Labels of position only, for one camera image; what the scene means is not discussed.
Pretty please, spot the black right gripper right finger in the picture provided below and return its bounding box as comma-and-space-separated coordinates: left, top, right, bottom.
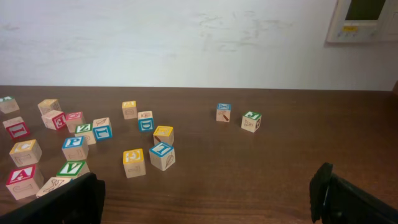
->
309, 162, 397, 224

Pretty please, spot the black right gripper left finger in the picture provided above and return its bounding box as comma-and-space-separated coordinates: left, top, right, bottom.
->
1, 172, 106, 224

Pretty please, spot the yellow plain wooden block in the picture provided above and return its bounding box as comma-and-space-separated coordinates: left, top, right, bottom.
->
38, 99, 62, 115

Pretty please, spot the green V wooden block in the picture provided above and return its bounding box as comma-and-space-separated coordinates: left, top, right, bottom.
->
57, 161, 90, 179

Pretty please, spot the plain drawing wooden block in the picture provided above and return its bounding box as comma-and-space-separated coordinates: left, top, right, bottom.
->
35, 177, 72, 198

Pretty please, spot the blue P wooden block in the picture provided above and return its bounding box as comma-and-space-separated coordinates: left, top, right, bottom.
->
62, 136, 89, 161

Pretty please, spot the red A wooden block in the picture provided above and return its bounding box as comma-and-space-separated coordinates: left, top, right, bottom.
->
6, 164, 44, 200

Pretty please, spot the yellow E wooden block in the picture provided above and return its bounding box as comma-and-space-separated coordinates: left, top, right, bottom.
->
123, 149, 146, 178

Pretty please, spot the green Z wooden block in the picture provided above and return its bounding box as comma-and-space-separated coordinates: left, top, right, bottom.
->
75, 123, 96, 145

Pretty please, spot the yellow C wooden block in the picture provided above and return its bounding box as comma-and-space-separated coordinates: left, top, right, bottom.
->
9, 139, 42, 167

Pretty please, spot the blue L feather wooden block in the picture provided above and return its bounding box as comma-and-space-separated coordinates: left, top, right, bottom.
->
93, 118, 113, 141

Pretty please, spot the red O wooden block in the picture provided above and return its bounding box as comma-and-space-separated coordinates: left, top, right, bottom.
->
65, 111, 86, 133

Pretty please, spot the red E wooden block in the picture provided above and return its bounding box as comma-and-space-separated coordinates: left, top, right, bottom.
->
42, 110, 67, 130

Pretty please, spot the blue I leaf wooden block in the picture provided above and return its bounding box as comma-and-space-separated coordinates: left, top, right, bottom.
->
149, 142, 175, 171

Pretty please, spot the red I wooden block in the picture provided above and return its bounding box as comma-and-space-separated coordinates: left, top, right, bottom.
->
2, 116, 30, 139

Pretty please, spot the blue D wooden block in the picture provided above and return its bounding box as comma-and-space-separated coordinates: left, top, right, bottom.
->
137, 111, 154, 132

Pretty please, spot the yellow top wooden block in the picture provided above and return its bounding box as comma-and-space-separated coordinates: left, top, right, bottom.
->
153, 126, 175, 145

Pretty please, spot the green J wooden block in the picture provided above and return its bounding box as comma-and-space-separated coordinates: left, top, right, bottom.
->
241, 111, 262, 133

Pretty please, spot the green L far wooden block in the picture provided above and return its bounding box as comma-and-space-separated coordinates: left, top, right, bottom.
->
0, 96, 19, 114

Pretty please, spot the blue X wooden block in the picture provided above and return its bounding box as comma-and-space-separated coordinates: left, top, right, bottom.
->
216, 103, 231, 122

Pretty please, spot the beige wall control panel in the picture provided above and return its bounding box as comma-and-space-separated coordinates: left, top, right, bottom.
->
326, 0, 397, 44

